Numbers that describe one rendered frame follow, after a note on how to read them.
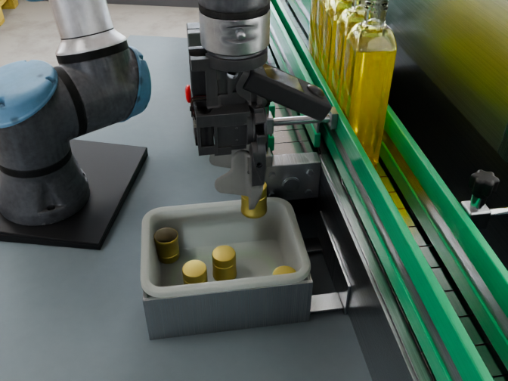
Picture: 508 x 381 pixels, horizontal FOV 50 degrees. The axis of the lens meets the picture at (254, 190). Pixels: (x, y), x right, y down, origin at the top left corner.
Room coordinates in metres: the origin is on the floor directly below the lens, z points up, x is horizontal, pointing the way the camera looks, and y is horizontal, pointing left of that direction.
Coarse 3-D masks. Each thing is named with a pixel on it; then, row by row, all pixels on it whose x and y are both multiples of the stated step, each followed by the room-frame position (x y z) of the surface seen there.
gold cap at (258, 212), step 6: (264, 186) 0.57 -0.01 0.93; (264, 192) 0.57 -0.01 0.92; (246, 198) 0.56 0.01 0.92; (264, 198) 0.57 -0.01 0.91; (246, 204) 0.56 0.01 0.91; (258, 204) 0.56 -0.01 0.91; (264, 204) 0.57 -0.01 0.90; (246, 210) 0.56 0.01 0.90; (252, 210) 0.56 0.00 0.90; (258, 210) 0.56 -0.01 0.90; (264, 210) 0.57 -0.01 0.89; (246, 216) 0.56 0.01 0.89; (252, 216) 0.56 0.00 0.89; (258, 216) 0.56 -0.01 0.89
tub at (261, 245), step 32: (160, 224) 0.62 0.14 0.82; (192, 224) 0.63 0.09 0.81; (224, 224) 0.64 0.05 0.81; (256, 224) 0.64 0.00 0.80; (288, 224) 0.61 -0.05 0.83; (192, 256) 0.60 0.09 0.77; (256, 256) 0.60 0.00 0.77; (288, 256) 0.58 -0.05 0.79; (160, 288) 0.47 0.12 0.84; (192, 288) 0.47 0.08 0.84; (224, 288) 0.48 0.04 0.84
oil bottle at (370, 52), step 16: (352, 32) 0.71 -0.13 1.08; (368, 32) 0.69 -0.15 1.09; (384, 32) 0.69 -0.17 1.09; (352, 48) 0.70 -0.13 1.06; (368, 48) 0.68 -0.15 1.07; (384, 48) 0.69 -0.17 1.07; (352, 64) 0.69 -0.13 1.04; (368, 64) 0.68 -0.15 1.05; (384, 64) 0.69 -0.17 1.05; (352, 80) 0.69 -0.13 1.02; (368, 80) 0.68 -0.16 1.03; (384, 80) 0.69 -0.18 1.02; (352, 96) 0.68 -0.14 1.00; (368, 96) 0.68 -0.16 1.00; (384, 96) 0.69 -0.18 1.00; (352, 112) 0.68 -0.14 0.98; (368, 112) 0.68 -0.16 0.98; (384, 112) 0.69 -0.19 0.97; (352, 128) 0.68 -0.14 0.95; (368, 128) 0.68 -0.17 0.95; (368, 144) 0.69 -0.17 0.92
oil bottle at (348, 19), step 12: (348, 12) 0.76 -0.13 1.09; (360, 12) 0.75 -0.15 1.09; (336, 24) 0.79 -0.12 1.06; (348, 24) 0.74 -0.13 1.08; (336, 36) 0.78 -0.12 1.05; (336, 48) 0.77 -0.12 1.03; (336, 60) 0.77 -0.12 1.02; (336, 72) 0.76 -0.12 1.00; (336, 84) 0.76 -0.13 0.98; (336, 96) 0.75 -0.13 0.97
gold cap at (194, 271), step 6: (186, 264) 0.54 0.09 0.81; (192, 264) 0.54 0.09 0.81; (198, 264) 0.54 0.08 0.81; (204, 264) 0.54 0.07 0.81; (186, 270) 0.53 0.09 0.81; (192, 270) 0.53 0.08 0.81; (198, 270) 0.53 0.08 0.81; (204, 270) 0.53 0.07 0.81; (186, 276) 0.52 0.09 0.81; (192, 276) 0.52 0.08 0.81; (198, 276) 0.52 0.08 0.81; (204, 276) 0.53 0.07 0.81; (186, 282) 0.52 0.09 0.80; (192, 282) 0.52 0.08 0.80; (198, 282) 0.52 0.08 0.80; (204, 282) 0.53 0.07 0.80
